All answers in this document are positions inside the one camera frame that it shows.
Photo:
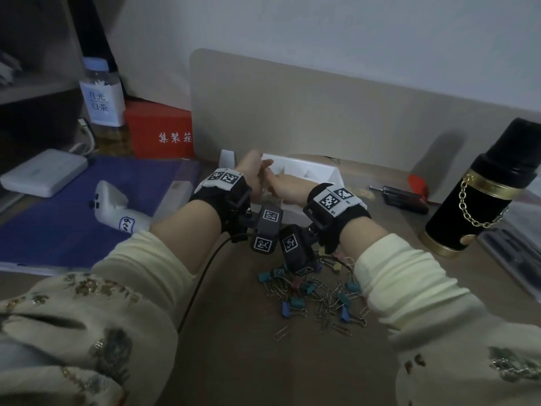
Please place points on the person's right hand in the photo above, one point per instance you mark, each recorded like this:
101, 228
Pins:
291, 190

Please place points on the person's left hand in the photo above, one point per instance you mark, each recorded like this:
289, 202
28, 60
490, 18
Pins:
253, 169

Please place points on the white compartment organizer tray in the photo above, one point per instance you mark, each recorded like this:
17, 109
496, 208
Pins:
312, 166

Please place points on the group of coloured binder clips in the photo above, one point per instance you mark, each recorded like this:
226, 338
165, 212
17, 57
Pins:
300, 302

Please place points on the pile of silver paper clips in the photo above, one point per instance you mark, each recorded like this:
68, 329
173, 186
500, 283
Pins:
334, 327

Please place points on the person's left forearm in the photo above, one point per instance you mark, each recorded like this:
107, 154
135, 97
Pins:
105, 312

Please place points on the person's right forearm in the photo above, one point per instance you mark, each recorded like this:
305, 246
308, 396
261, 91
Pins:
435, 325

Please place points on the small white stand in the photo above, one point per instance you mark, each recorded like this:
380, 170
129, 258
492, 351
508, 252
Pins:
226, 160

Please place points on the flat gold strip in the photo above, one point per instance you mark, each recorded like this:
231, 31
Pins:
362, 193

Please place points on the beige desk divider panel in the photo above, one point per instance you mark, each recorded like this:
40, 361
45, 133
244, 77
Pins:
338, 109

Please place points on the orange ribbed box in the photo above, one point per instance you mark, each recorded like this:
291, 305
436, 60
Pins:
156, 131

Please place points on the black screwdriver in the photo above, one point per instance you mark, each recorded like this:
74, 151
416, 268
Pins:
403, 200

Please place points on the small red object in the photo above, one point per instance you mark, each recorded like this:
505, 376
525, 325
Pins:
417, 183

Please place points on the white handheld controller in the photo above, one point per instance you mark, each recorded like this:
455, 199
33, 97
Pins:
110, 202

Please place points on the tea bottle with blue cap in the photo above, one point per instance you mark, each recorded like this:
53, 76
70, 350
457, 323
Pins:
103, 105

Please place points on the blue document folder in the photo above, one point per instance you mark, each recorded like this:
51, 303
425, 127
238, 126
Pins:
55, 232

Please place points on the white flat adapter box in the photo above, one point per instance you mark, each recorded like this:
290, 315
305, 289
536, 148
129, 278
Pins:
42, 173

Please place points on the grey shelf unit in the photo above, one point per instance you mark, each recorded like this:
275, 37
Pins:
38, 88

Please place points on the clear plastic case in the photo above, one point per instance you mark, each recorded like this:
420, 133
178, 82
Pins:
515, 253

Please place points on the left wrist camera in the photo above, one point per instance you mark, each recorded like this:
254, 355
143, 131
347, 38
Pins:
268, 226

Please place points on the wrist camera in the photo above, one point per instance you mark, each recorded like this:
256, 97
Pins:
298, 249
268, 226

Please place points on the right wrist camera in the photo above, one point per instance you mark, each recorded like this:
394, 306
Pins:
298, 249

